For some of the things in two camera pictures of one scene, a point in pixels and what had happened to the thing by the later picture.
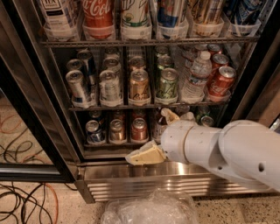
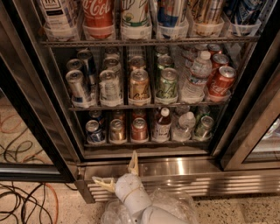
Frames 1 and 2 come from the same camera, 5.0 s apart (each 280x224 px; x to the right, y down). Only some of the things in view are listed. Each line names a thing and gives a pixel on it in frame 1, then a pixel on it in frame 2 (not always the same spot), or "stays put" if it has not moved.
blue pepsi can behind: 96,115 stays put
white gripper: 172,141 → 126,185
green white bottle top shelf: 136,23 stays put
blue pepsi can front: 95,135 stays put
